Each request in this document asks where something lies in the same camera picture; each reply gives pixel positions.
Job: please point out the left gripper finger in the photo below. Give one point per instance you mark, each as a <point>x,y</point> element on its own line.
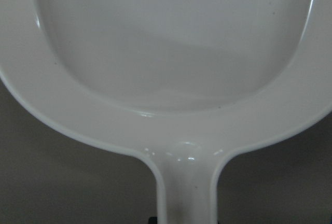
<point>153,220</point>

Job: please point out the beige plastic dustpan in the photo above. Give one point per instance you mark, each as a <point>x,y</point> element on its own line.
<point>182,85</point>

